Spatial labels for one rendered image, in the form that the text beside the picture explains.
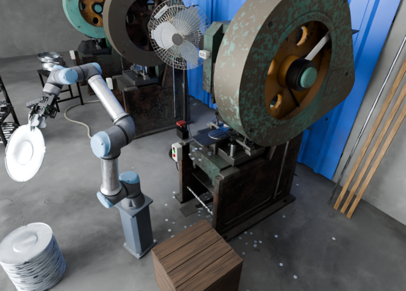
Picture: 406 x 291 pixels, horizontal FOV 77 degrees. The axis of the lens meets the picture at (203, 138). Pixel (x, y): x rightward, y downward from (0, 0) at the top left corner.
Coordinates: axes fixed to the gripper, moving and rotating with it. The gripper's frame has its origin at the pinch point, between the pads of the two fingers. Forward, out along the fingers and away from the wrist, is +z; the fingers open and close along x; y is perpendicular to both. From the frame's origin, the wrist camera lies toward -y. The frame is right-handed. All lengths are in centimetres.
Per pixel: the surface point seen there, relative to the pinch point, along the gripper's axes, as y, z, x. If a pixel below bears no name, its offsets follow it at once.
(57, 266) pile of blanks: 2, 78, 54
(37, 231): -13, 59, 43
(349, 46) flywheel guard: 142, -96, 43
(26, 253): -5, 69, 33
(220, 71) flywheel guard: 87, -49, 4
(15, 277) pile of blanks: -10, 85, 37
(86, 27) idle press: -188, -168, 164
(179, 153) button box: 45, -17, 85
